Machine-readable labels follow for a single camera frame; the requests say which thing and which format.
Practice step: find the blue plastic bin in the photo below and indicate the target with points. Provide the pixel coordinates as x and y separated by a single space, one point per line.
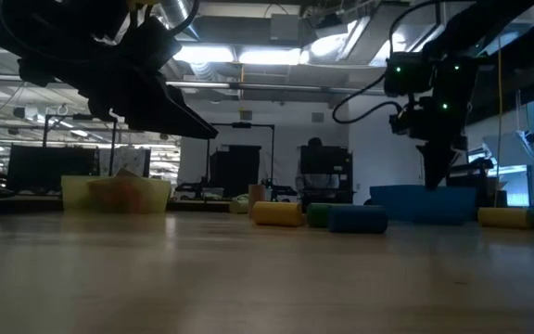
401 204

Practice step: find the yellow cylinder block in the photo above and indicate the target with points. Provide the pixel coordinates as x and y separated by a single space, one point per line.
503 218
278 214

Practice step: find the black background robot arm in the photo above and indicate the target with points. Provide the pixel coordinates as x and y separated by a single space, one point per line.
285 190
188 192

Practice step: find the light green cylinder block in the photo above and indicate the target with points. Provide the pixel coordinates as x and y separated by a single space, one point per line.
239 206

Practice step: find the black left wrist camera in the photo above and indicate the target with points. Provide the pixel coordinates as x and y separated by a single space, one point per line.
151 44

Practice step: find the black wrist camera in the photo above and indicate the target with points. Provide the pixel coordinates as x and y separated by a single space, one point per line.
151 44
410 125

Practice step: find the yellow plastic bin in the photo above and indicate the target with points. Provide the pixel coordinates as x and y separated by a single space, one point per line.
74 195

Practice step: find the cluttered black desk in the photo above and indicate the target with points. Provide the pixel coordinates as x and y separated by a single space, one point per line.
475 178

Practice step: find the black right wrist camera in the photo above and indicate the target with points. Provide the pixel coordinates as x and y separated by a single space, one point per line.
410 125

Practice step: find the natural wood cylinder block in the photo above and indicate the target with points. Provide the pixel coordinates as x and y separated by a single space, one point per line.
257 199

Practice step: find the silver round duct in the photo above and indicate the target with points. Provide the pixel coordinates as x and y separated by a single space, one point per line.
169 9

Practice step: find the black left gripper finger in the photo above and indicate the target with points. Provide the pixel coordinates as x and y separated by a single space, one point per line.
169 116

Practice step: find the blue cylinder block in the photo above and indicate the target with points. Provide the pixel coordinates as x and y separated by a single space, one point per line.
357 219

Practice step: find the white printed board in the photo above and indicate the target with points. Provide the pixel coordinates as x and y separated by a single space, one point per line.
125 162

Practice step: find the black gantry frame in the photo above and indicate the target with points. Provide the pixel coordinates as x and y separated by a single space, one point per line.
81 117
241 125

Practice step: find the clear plastic bin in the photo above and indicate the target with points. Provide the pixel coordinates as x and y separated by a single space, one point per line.
213 194

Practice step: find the ceiling light panel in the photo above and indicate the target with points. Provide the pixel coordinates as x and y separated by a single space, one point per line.
267 55

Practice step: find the person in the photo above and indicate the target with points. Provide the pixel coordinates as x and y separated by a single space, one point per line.
315 182

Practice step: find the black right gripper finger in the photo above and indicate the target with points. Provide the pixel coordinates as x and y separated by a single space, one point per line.
436 162

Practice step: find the black monitor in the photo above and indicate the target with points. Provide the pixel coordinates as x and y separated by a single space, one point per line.
49 169

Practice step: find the grey wall vent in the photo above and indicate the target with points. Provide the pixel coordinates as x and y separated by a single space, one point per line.
246 115
317 117

